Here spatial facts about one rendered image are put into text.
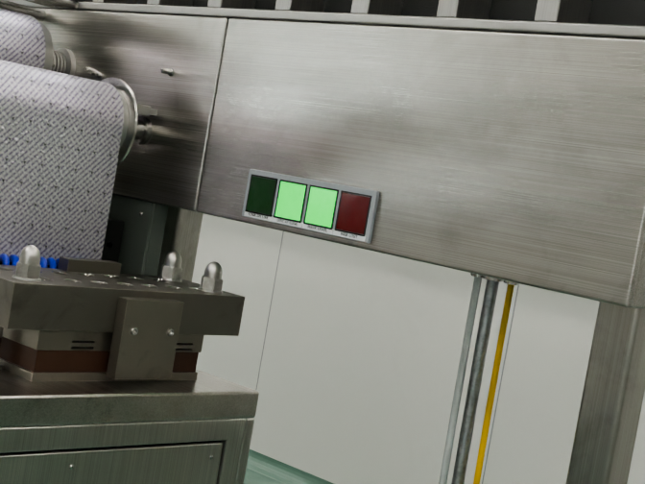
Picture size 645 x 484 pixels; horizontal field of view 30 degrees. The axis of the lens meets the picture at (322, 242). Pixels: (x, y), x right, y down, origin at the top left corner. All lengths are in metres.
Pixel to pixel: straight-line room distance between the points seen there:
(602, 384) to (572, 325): 2.55
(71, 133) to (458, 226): 0.62
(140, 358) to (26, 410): 0.21
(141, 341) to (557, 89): 0.65
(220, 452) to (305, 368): 3.12
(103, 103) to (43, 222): 0.20
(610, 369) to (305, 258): 3.40
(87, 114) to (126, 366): 0.40
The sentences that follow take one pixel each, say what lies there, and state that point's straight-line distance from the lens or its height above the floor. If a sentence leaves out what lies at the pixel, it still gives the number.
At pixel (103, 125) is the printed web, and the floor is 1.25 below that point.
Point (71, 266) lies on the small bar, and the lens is 1.77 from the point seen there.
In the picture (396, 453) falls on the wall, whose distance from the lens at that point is 4.57.
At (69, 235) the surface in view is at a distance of 1.83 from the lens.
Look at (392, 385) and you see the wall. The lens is 4.58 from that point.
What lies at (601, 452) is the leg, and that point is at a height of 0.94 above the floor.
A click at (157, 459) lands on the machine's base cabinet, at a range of 1.69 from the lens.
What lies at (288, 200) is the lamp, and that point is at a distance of 1.70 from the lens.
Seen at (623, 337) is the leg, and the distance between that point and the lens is 1.56.
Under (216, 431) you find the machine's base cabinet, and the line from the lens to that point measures 1.75.
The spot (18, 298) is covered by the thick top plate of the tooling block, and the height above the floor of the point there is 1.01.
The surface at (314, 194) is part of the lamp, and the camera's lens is 1.66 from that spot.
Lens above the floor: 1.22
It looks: 3 degrees down
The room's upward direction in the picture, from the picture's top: 10 degrees clockwise
